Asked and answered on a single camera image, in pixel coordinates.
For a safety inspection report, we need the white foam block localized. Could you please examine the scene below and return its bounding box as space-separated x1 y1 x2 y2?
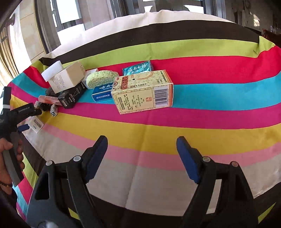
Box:
41 61 64 83

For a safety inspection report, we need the dark wooden furniture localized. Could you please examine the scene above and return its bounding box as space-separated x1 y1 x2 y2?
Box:
261 28 281 47

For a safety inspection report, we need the white blue medicine box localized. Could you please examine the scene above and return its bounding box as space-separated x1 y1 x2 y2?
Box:
28 115 45 134

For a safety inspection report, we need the person's left hand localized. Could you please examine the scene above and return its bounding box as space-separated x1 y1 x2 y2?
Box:
0 138 25 195

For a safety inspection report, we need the striped colourful tablecloth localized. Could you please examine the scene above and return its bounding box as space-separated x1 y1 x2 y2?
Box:
6 9 281 228

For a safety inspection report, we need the plain white small box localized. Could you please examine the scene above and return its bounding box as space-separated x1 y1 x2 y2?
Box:
81 68 99 89

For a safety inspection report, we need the green sponge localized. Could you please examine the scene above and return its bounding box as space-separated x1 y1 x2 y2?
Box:
86 70 119 89

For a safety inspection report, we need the teal medicine box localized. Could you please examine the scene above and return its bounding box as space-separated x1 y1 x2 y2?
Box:
122 61 154 76

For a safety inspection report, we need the dark crumpled object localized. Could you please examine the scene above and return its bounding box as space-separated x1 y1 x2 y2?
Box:
45 86 59 97

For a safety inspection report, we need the black printed box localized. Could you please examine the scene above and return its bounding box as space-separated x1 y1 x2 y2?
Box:
57 82 87 109

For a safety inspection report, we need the beige cardboard box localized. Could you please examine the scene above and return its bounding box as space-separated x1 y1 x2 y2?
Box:
48 61 86 94

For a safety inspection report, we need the orange pink packet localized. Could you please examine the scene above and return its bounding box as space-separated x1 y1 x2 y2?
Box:
38 95 60 105

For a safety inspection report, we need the small black object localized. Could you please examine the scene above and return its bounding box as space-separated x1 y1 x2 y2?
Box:
36 101 52 112

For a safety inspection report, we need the large cream patterned medicine box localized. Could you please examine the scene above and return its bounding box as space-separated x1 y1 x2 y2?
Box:
110 70 174 115

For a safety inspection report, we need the person's left forearm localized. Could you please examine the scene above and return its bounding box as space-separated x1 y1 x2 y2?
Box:
0 185 14 196

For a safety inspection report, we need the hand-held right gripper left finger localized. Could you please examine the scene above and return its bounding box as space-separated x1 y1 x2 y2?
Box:
26 135 108 228

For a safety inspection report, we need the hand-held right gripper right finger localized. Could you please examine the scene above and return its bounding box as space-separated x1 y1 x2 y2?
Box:
176 136 259 228

